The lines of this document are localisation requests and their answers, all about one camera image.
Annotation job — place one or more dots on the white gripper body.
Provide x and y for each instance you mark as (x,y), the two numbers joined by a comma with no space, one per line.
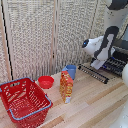
(97,63)

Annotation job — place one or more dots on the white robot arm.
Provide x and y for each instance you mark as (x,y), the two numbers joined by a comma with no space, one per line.
(106,42)

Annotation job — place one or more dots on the blue cup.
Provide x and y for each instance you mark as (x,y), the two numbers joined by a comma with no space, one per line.
(70,71)

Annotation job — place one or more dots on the macaroni and cheese box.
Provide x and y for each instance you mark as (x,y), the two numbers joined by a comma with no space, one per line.
(66,87)

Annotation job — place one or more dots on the red bowl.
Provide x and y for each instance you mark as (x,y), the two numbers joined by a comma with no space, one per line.
(45,81)

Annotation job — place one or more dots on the beige folding screen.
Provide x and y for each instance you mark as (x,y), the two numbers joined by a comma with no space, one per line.
(50,35)

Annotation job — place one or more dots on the red plastic shopping basket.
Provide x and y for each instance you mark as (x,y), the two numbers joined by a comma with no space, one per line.
(24,100)

